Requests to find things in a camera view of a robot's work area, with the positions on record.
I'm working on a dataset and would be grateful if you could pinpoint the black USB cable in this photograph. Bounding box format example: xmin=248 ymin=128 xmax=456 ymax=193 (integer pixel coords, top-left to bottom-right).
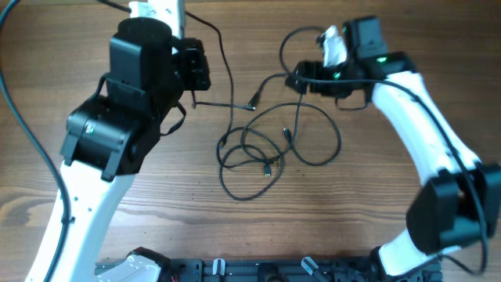
xmin=183 ymin=10 xmax=258 ymax=150

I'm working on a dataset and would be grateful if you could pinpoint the black cable bundle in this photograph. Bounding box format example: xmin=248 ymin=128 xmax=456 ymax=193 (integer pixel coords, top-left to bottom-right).
xmin=239 ymin=72 xmax=342 ymax=168

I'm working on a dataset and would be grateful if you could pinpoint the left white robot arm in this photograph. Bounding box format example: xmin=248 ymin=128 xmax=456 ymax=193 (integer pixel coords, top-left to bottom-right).
xmin=27 ymin=1 xmax=211 ymax=281

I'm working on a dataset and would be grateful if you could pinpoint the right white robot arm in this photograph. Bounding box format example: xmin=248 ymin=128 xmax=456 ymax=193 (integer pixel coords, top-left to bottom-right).
xmin=287 ymin=16 xmax=500 ymax=281

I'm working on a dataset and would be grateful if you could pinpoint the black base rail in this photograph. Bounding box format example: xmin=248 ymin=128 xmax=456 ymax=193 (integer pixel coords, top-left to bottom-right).
xmin=93 ymin=256 xmax=443 ymax=282

